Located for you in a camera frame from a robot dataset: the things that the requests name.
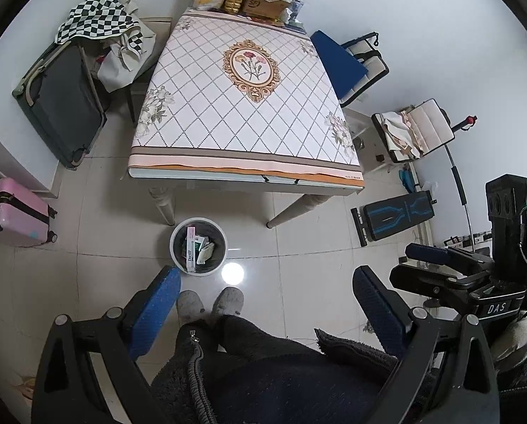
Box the brown cardboard box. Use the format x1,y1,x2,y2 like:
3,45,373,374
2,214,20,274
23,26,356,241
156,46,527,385
243,0,293,20

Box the black blue fitness bench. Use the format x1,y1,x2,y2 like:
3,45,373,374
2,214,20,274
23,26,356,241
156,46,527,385
351,191,436,248

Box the white round trash bin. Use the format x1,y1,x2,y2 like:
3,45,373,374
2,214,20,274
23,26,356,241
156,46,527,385
170,217,227,278

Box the white cabinet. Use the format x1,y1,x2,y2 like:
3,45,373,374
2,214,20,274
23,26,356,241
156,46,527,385
0,117,63,199

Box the white tote bag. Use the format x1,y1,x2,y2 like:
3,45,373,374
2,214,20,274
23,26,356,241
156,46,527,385
98,22,158,93

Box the person's right forearm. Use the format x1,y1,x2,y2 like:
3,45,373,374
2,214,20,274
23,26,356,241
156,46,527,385
488,311,527,389

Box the person's dark fleece jacket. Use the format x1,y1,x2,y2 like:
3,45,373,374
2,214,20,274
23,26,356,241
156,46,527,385
151,318,441,424

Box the colourful snack packets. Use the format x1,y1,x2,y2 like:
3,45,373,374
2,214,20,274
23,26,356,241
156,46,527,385
18,375,39,402

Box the white padded black-frame chair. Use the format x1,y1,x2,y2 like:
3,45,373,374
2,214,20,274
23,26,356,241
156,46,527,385
371,98,456,164
339,32,390,107

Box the clear plastic bottle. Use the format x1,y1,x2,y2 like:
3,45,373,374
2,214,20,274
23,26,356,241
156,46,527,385
283,0,306,25

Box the blue cushion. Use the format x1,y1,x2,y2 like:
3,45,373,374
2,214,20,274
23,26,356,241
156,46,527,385
310,30,369,102

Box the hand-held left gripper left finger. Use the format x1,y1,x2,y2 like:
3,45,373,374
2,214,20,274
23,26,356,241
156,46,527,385
30,266,182,424

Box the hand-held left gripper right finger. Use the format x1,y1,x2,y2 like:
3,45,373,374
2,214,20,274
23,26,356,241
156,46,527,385
352,266,500,424

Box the black bin liner bag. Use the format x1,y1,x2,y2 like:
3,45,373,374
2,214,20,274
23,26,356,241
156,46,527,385
174,222,224,273

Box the teal slippers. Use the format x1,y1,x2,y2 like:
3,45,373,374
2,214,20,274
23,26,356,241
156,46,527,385
398,165,416,193

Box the grey suitcase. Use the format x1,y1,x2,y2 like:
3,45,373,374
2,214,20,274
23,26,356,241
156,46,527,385
11,40,107,171

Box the long white pink box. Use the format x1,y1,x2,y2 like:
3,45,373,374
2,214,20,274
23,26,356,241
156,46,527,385
185,226,198,273

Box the person's navy sweater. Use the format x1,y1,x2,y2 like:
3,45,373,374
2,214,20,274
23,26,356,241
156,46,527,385
201,349,401,424

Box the white low stool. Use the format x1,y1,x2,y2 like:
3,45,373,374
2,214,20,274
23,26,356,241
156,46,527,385
345,108,399,177

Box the pink suitcase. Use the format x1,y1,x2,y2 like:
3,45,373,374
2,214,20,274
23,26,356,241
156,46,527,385
0,177,58,248

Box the beige chair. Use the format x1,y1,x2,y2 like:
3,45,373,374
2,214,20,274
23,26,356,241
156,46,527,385
124,17,173,124

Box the black white checkered bag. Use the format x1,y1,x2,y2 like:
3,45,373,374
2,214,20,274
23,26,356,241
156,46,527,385
55,0,145,56

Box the floral diamond printed tablecloth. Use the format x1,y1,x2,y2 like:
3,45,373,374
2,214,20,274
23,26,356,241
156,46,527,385
128,11,365,187

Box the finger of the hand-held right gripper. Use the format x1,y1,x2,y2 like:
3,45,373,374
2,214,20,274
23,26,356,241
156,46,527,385
405,243,494,271
389,265,494,302

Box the beige clothes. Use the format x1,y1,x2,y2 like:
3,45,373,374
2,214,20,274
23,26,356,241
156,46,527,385
375,110,423,160

